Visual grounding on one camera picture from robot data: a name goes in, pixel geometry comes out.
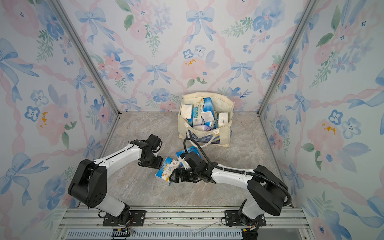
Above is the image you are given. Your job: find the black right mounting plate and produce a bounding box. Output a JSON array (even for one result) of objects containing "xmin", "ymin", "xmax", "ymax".
[{"xmin": 224, "ymin": 210, "xmax": 267, "ymax": 227}]

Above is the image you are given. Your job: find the aluminium corner post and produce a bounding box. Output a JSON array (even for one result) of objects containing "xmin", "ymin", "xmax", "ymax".
[
  {"xmin": 48, "ymin": 0, "xmax": 121, "ymax": 115},
  {"xmin": 258, "ymin": 0, "xmax": 319, "ymax": 117}
]

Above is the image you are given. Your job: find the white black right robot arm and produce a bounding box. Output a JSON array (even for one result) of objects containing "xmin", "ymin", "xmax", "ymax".
[{"xmin": 168, "ymin": 152, "xmax": 292, "ymax": 227}]

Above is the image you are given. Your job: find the teal tissue pack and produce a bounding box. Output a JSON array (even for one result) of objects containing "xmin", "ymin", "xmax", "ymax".
[{"xmin": 192, "ymin": 103, "xmax": 203, "ymax": 127}]

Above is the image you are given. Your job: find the blue white tissue pack back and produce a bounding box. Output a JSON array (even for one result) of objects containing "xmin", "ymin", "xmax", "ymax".
[{"xmin": 180, "ymin": 105, "xmax": 193, "ymax": 120}]

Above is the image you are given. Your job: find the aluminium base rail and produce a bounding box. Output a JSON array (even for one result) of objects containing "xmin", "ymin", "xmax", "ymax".
[{"xmin": 53, "ymin": 206, "xmax": 315, "ymax": 240}]

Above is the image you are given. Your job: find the black mounting plate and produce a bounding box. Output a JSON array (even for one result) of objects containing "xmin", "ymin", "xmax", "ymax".
[
  {"xmin": 224, "ymin": 210, "xmax": 267, "ymax": 227},
  {"xmin": 102, "ymin": 210, "xmax": 147, "ymax": 227}
]

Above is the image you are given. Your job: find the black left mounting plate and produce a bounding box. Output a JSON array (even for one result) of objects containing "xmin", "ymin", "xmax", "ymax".
[{"xmin": 102, "ymin": 210, "xmax": 147, "ymax": 227}]

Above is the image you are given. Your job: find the blue cartoon tissue pack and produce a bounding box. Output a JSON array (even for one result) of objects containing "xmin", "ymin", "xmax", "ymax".
[
  {"xmin": 217, "ymin": 112, "xmax": 229, "ymax": 128},
  {"xmin": 155, "ymin": 157, "xmax": 181, "ymax": 185}
]

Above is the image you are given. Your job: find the purple tissue pack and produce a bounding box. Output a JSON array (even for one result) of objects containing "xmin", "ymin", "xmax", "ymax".
[{"xmin": 193, "ymin": 125, "xmax": 213, "ymax": 132}]

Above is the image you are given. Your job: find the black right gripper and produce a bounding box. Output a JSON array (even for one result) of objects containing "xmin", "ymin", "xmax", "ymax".
[{"xmin": 167, "ymin": 167, "xmax": 201, "ymax": 183}]

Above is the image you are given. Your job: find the right aluminium corner post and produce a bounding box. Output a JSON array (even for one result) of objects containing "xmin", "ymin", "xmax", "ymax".
[{"xmin": 258, "ymin": 0, "xmax": 319, "ymax": 117}]

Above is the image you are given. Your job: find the cream canvas tote bag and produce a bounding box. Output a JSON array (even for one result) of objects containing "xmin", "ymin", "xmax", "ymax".
[{"xmin": 178, "ymin": 92, "xmax": 235, "ymax": 148}]

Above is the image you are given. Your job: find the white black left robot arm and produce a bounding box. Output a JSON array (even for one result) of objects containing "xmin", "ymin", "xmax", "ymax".
[{"xmin": 68, "ymin": 135, "xmax": 163, "ymax": 225}]

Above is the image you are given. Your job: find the left aluminium corner post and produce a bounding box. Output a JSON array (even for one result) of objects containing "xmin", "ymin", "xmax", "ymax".
[{"xmin": 48, "ymin": 0, "xmax": 121, "ymax": 115}]

